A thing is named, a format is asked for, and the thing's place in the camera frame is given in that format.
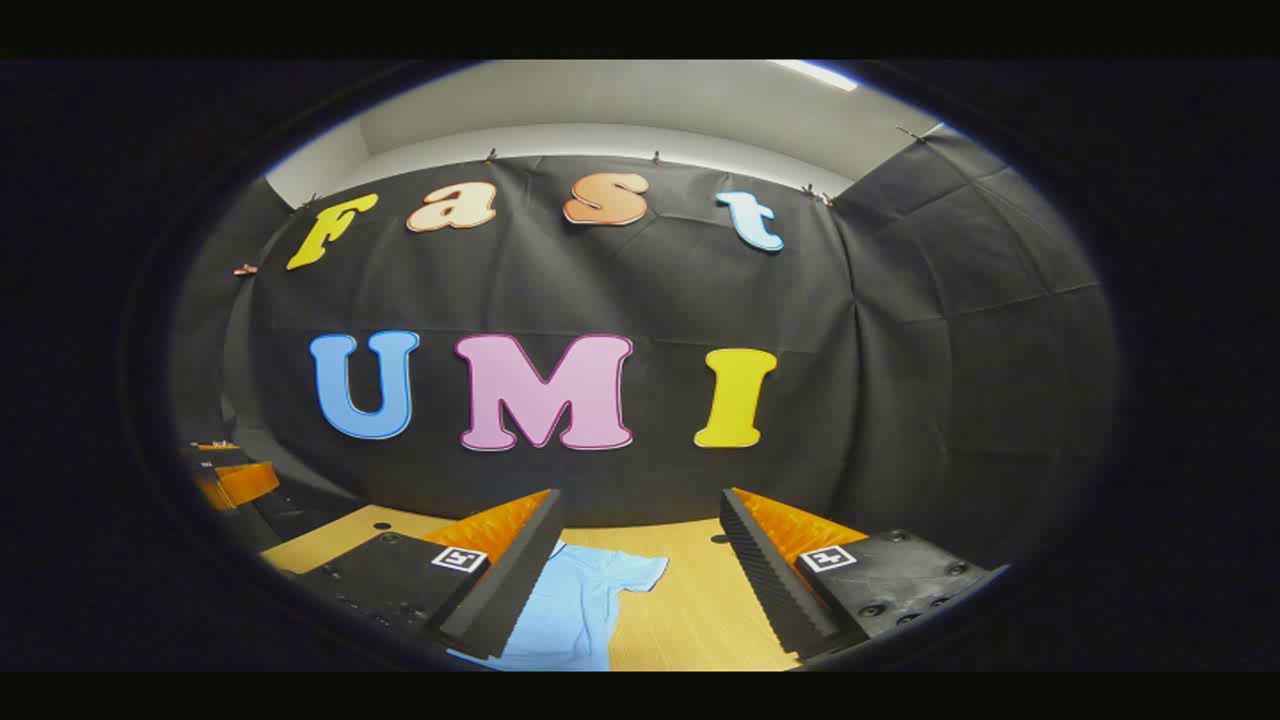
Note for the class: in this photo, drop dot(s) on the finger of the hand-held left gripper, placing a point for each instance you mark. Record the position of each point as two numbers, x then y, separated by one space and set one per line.
215 455
240 485

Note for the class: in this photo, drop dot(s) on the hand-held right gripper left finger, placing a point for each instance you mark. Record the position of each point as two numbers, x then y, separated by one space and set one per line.
520 570

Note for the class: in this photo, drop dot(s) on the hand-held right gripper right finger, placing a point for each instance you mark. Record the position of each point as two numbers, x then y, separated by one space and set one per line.
765 570

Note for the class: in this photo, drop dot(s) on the light blue T-shirt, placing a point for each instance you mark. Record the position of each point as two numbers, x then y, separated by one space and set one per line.
580 610

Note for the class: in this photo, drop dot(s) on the black backdrop cloth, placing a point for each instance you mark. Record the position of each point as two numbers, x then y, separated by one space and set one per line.
650 290

